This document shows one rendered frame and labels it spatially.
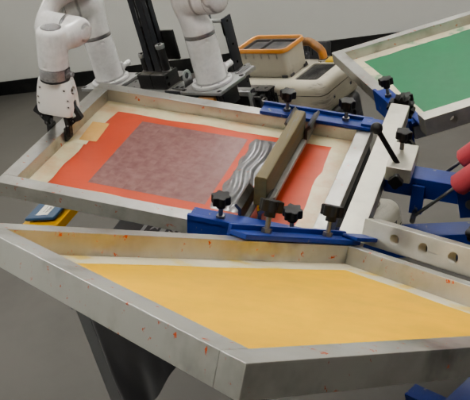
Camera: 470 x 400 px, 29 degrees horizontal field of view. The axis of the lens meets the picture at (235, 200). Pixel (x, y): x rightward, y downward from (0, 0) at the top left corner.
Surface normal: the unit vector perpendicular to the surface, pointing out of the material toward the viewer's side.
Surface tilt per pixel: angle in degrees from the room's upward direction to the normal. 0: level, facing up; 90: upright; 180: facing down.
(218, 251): 90
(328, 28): 90
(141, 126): 16
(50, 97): 91
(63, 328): 0
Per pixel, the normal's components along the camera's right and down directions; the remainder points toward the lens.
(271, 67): -0.55, 0.53
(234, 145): 0.02, -0.85
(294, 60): 0.80, 0.13
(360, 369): 0.65, 0.20
